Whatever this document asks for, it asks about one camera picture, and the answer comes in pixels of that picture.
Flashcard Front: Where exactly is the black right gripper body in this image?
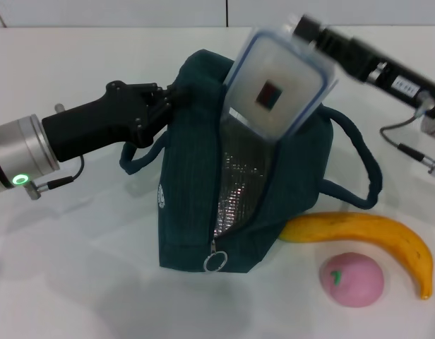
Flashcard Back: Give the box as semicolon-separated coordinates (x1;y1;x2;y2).
320;28;435;120

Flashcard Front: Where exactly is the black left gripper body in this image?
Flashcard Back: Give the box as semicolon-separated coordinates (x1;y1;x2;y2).
42;81;158;163

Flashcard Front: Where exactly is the clear plastic food container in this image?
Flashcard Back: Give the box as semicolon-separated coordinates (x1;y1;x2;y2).
220;24;340;142

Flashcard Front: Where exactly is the dark teal zippered lunch bag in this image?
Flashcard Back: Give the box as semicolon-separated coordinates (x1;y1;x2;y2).
119;49;383;275

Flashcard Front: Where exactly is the yellow banana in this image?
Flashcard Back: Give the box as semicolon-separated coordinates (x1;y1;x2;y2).
280;211;434;301

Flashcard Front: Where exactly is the pink toy peach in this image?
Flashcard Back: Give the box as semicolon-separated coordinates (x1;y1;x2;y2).
318;252;386;308

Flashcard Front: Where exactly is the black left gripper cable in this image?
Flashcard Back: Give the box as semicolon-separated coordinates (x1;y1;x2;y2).
25;155;86;201

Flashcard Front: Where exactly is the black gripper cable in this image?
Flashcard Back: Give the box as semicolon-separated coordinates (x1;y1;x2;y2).
25;155;86;201
379;109;435;176

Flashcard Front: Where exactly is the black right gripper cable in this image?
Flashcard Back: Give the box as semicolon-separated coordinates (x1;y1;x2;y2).
379;109;435;176

